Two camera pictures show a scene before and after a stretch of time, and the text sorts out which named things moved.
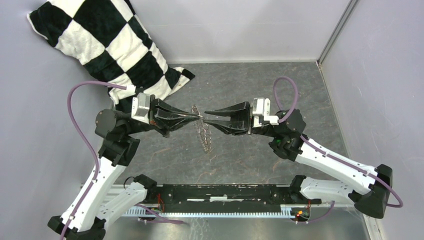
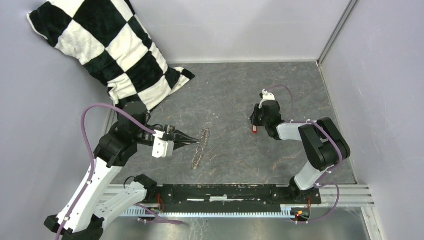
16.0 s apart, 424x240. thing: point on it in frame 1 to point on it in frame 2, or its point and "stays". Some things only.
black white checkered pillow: (107, 38) stays
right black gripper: (241, 118) to (253, 118)
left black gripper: (163, 111) to (171, 135)
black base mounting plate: (219, 198) stays
